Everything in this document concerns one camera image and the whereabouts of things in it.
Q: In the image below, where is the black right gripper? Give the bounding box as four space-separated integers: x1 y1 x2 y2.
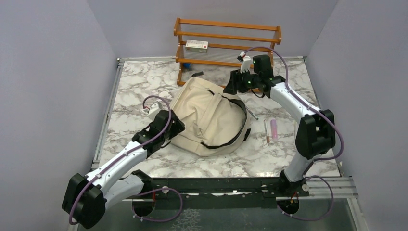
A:
223 68 261 95

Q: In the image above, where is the cream canvas backpack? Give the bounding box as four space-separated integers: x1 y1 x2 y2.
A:
170 77 251 157

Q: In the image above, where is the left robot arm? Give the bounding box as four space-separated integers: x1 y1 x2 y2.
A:
62 110 185 229

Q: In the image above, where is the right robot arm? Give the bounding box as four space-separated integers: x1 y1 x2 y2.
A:
223 52 335 196

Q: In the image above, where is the green marker pen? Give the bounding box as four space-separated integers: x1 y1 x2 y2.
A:
248 109 259 120

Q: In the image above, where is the orange wooden shelf rack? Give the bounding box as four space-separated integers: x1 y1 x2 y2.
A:
173 18 282 86

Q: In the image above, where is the white pen brown cap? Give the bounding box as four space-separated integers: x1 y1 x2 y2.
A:
263 120 271 143

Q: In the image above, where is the grey green small box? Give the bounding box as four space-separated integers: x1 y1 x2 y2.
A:
185 40 208 53

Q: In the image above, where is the pink highlighter pen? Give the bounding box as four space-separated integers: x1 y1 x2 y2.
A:
270 119 278 141

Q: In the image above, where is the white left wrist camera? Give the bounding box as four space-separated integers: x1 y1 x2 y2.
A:
148 101 163 120

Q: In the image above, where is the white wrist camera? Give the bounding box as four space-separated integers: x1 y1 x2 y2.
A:
148 101 163 120
237 51 253 73

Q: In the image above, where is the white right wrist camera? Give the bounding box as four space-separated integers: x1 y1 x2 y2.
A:
237 51 253 73

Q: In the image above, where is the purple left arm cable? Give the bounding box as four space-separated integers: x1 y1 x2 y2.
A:
68 95 184 226

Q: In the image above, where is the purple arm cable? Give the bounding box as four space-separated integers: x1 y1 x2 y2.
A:
245 46 345 222
68 95 184 226

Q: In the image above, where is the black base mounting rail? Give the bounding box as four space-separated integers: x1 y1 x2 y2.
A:
128 177 309 210

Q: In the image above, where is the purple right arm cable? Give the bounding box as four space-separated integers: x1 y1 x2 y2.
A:
245 46 345 222

